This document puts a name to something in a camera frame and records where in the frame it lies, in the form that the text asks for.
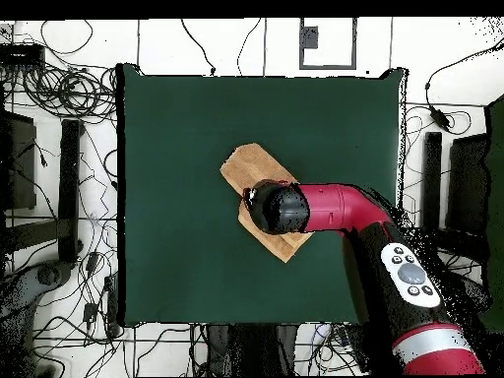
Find dark green table cloth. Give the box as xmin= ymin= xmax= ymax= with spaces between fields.
xmin=116 ymin=62 xmax=409 ymax=328

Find dark pedestal leg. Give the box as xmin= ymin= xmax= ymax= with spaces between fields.
xmin=0 ymin=261 xmax=74 ymax=316

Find flat black device box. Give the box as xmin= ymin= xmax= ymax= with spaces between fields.
xmin=0 ymin=43 xmax=46 ymax=67

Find dark green fabric item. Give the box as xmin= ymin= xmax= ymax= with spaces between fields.
xmin=477 ymin=94 xmax=504 ymax=334

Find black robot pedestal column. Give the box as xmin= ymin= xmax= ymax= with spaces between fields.
xmin=206 ymin=324 xmax=298 ymax=377

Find coiled black cables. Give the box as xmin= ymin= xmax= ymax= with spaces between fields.
xmin=22 ymin=64 xmax=118 ymax=119

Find tan terry towel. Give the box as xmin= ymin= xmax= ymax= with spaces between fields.
xmin=219 ymin=142 xmax=314 ymax=264

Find black upright stand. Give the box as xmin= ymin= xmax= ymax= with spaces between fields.
xmin=57 ymin=118 xmax=85 ymax=264
xmin=421 ymin=131 xmax=443 ymax=233

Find black power adapter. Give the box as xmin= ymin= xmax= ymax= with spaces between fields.
xmin=82 ymin=301 xmax=98 ymax=325
xmin=428 ymin=104 xmax=452 ymax=131

